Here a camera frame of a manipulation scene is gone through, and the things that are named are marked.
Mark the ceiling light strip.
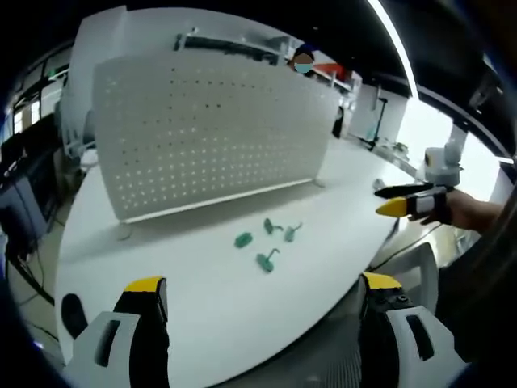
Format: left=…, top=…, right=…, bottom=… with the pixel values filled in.
left=366, top=0, right=422, bottom=100

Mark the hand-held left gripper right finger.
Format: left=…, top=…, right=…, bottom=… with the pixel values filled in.
left=358, top=271, right=472, bottom=388

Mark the black floor cable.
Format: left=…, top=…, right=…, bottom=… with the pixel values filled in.
left=6, top=238, right=56, bottom=308

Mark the white partition panel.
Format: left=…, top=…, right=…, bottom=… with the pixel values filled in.
left=60, top=6, right=132, bottom=158

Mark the dark computer monitor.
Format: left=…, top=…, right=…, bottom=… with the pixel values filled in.
left=0, top=131, right=60, bottom=247

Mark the black kick scooter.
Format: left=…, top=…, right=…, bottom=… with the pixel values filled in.
left=360, top=98, right=389, bottom=151

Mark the white perforated mounting plate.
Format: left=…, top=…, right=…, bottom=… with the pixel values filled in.
left=90, top=55, right=341, bottom=240

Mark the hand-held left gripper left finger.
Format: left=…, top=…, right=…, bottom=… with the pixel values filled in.
left=66, top=276, right=171, bottom=388

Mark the person's right hand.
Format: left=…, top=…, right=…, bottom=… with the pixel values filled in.
left=407, top=188, right=469, bottom=227

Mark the black table cable grommet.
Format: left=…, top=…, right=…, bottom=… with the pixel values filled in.
left=60, top=293, right=89, bottom=341

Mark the person's dark clothing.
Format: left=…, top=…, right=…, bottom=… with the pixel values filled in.
left=435, top=189, right=517, bottom=367

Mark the thin grey cable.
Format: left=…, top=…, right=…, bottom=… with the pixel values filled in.
left=368, top=223, right=443, bottom=271

